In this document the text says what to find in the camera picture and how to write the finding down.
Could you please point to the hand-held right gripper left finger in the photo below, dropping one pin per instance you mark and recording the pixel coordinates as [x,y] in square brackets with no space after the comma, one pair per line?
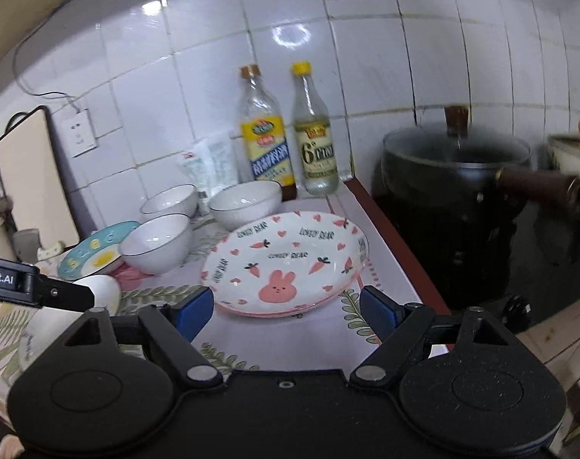
[195,313]

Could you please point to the light wooden board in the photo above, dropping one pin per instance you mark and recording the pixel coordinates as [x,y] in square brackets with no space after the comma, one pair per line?
[565,349]

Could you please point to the white wall socket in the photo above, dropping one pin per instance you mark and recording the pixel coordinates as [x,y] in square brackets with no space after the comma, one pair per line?
[79,131]

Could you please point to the pink rabbit print plate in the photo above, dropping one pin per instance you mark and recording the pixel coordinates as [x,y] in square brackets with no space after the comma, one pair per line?
[285,263]

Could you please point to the beige cutting board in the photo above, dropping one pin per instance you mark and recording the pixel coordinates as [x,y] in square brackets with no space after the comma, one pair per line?
[36,177]

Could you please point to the clear plastic packet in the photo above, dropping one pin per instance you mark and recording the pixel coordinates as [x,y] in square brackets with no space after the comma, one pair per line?
[211,162]

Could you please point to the clear bottle with yellow cap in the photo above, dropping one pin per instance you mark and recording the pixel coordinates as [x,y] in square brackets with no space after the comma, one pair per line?
[316,148]

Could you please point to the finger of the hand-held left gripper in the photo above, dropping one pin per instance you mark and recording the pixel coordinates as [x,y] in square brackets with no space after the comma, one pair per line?
[65,295]

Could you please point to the glass pot lid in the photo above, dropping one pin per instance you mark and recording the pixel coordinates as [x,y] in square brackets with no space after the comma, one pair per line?
[455,146]

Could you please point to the white plate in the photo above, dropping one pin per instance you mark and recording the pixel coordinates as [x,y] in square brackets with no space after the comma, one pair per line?
[104,291]

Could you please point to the oil bottle with brown cap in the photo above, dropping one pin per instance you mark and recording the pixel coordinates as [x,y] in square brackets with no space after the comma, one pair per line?
[266,143]

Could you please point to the floral tablecloth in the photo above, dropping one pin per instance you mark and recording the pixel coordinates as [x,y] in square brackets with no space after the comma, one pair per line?
[314,339]

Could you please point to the blue egg print plate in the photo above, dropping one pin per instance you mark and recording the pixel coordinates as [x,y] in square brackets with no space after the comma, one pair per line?
[86,256]

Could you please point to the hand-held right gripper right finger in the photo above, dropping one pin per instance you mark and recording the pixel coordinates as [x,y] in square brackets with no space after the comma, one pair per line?
[378,316]

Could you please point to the cream plastic stand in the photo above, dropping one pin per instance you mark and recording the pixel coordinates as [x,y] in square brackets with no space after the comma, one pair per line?
[50,251]

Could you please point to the white bowl with dark rim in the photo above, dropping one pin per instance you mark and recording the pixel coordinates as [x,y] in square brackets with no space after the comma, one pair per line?
[244,203]
[158,244]
[170,201]

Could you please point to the cream enamel pot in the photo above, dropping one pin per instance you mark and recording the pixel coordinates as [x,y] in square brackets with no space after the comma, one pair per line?
[570,150]

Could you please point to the black gas stove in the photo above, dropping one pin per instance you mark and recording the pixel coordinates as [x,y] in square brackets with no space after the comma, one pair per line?
[550,277]

